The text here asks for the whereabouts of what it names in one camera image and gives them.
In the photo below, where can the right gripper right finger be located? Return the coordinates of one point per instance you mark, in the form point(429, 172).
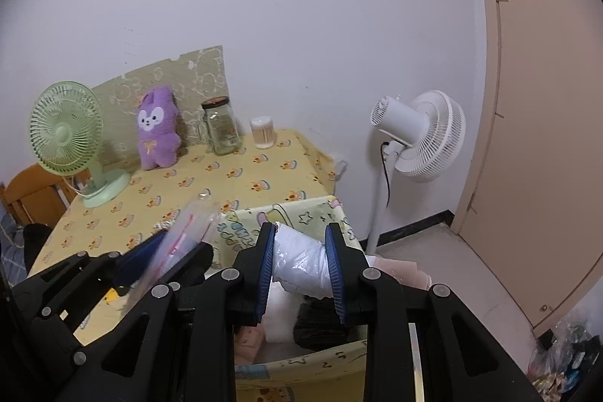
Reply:
point(421, 344)

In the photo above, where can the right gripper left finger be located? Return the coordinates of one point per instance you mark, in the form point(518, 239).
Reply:
point(229, 299)

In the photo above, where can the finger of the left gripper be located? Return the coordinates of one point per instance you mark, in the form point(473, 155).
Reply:
point(188, 271)
point(125, 270)

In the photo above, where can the clear red-striped plastic bag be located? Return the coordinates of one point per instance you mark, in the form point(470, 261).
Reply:
point(194, 224)

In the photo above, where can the pink wet wipes pack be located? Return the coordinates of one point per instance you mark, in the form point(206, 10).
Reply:
point(247, 343)

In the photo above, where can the white cloth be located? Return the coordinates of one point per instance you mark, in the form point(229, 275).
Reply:
point(281, 314)

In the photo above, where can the black plastic bag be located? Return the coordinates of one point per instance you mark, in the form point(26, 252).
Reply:
point(318, 326)

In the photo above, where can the white plastic bag roll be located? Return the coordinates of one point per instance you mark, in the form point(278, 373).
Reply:
point(300, 263)

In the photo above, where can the black cloth on chair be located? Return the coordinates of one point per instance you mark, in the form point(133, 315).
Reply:
point(35, 236)

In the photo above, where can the yellow patterned storage box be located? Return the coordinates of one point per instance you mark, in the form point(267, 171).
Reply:
point(299, 351)

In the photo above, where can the blue plaid bedding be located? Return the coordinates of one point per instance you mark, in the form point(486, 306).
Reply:
point(12, 251)

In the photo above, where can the wooden chair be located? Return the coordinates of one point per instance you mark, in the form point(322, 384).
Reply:
point(36, 196)

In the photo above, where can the yellow cake-print tablecloth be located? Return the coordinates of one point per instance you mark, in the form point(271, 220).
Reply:
point(291, 182)

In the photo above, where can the glass jar with lid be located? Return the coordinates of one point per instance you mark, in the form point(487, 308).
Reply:
point(221, 124)

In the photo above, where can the clutter pile on floor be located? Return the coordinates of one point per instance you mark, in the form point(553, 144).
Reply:
point(567, 362)

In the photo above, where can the purple plush bunny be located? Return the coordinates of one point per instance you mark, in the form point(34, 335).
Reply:
point(158, 141)

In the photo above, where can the green desk fan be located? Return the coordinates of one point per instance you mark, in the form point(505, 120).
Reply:
point(65, 132)

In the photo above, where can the cotton swab container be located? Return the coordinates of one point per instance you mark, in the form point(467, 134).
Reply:
point(263, 131)

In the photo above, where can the beige door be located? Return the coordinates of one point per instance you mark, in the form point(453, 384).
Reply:
point(532, 204)

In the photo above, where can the patterned cardboard panel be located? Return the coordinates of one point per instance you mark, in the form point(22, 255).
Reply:
point(193, 78)

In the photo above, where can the white standing fan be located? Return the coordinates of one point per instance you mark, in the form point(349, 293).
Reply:
point(424, 138)

